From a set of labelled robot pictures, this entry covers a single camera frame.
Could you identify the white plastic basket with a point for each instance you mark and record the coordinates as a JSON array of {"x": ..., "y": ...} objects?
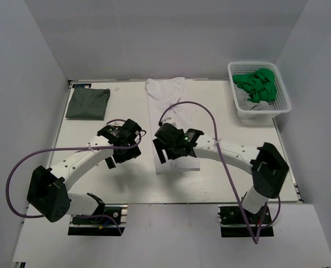
[{"x": 280, "y": 105}]

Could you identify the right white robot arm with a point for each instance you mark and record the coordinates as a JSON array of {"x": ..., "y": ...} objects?
[{"x": 265, "y": 164}]

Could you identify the folded dark green t shirt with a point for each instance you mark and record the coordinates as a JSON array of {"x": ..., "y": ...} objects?
[{"x": 88, "y": 104}]

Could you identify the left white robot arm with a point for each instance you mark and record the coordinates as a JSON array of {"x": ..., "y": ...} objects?
[{"x": 49, "y": 190}]

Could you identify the crumpled green t shirt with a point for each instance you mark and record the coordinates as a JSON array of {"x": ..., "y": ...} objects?
[{"x": 260, "y": 85}]

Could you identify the white t shirt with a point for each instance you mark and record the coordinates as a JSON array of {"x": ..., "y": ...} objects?
[{"x": 160, "y": 95}]

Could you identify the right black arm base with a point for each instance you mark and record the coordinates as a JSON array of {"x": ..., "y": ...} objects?
[{"x": 232, "y": 224}]

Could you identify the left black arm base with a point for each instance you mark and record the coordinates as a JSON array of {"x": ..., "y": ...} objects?
[{"x": 112, "y": 224}]

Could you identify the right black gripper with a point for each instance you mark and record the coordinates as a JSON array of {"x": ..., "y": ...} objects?
[{"x": 160, "y": 146}]

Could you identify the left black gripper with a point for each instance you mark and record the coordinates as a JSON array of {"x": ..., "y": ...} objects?
[{"x": 132, "y": 152}]

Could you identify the grey t shirt in basket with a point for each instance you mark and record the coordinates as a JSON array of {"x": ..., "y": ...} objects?
[{"x": 245, "y": 104}]

